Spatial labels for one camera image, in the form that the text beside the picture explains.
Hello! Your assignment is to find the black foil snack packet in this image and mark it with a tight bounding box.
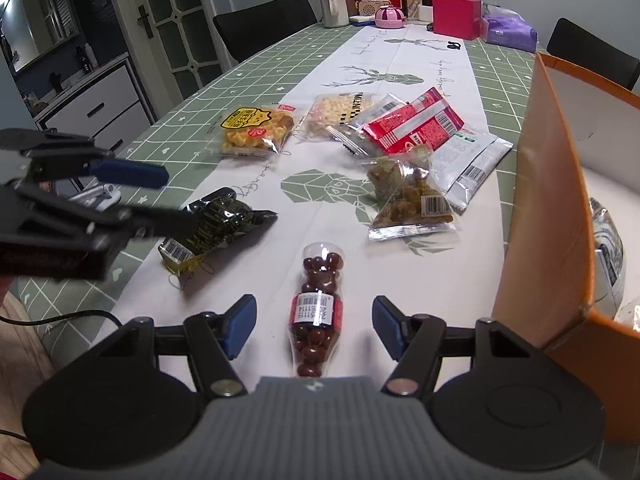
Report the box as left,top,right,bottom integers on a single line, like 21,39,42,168
157,188,278,276

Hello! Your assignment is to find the chocolate balls clear tube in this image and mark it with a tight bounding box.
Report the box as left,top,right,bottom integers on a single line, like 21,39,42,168
288,242,345,378

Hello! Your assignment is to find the brown dried snack bag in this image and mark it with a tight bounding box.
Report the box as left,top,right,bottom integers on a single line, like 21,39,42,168
361,145,458,242

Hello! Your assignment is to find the yellow waffle snack bag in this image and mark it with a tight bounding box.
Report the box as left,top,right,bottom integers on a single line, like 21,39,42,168
219,104,298,156

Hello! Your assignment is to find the white silver sachet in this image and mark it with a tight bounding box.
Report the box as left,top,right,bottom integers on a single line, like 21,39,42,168
432,128,513,214

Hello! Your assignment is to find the red snack packet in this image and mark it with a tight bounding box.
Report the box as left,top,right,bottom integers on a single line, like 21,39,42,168
363,87,464,155

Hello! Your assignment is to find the puffed rice snack bag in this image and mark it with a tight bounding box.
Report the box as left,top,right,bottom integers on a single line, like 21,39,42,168
299,92,378,140

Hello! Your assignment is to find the white drawer cabinet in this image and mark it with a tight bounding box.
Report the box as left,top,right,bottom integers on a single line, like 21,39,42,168
35,54,155,153

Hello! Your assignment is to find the orange cardboard box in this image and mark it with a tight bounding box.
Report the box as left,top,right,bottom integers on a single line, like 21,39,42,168
492,53,639,444

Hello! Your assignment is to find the glass panel door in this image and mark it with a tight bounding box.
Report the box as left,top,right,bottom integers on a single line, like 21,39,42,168
113,0,232,116

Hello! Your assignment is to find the white deer table runner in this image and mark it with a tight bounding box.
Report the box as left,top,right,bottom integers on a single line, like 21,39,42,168
112,26,529,386

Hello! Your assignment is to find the black chair left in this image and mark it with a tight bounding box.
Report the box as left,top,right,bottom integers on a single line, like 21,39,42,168
213,0,317,63

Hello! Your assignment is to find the black chair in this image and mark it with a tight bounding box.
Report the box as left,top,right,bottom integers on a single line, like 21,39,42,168
213,0,317,63
547,18,639,90

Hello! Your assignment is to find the white sachet in box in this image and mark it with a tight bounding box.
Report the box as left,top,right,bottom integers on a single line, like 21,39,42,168
589,197,626,318

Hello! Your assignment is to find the small woven radio box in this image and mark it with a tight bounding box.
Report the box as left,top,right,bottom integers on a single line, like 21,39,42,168
358,0,390,16

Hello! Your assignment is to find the pink round gadget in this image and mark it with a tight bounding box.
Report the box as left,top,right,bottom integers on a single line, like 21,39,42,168
374,6,405,29

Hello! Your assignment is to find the pink square box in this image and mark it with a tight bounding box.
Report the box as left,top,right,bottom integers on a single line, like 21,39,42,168
432,0,482,40

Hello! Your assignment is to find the purple tissue pack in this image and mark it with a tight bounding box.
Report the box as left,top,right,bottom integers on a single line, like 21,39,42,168
480,3,538,53

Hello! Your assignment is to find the black chair far right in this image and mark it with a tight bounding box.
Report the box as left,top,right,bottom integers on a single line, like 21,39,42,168
547,18,639,90

